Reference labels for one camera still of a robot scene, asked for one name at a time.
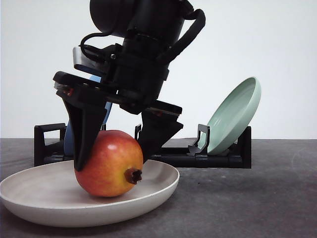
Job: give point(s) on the black camera cable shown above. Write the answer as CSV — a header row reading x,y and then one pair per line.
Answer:
x,y
193,28

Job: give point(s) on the red pomegranate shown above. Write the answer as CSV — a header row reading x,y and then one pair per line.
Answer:
x,y
113,166

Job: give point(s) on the black dish rack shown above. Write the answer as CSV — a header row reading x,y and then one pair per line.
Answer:
x,y
49,143

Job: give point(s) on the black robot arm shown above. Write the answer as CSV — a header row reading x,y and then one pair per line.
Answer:
x,y
163,19

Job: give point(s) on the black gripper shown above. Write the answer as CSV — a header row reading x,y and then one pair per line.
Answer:
x,y
140,67

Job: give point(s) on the white plate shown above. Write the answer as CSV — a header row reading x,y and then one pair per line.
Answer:
x,y
51,194

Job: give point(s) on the green plate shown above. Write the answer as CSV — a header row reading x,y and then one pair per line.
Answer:
x,y
232,116

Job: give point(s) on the blue plate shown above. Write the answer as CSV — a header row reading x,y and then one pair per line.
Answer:
x,y
69,136

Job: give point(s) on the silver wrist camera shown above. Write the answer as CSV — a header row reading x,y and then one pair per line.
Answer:
x,y
82,61

